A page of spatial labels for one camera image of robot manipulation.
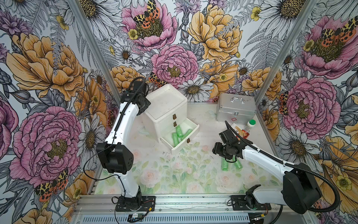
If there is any silver aluminium case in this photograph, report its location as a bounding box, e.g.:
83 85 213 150
216 93 256 124

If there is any white plastic drawer cabinet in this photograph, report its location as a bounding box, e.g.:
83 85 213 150
139 84 187 142

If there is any white bottom drawer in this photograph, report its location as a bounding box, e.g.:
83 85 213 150
160 119 200 155

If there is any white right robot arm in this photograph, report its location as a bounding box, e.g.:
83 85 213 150
213 128 341 214

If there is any white bottle green cap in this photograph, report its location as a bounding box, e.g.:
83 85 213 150
245 119 256 133

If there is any red white small box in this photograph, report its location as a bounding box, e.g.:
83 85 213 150
231 124 249 139

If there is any aluminium front rail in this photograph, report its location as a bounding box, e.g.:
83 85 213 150
71 194 318 224

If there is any green bag roll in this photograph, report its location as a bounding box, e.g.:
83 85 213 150
172 133 179 147
176 125 184 138
234 159 243 171
181 129 193 141
221 158 229 171

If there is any floral table mat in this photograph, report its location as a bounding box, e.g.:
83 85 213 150
93 151 291 195

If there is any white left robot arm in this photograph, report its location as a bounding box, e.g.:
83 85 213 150
96 77 151 211

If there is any green bag roll back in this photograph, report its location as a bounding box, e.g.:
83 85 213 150
181 129 193 141

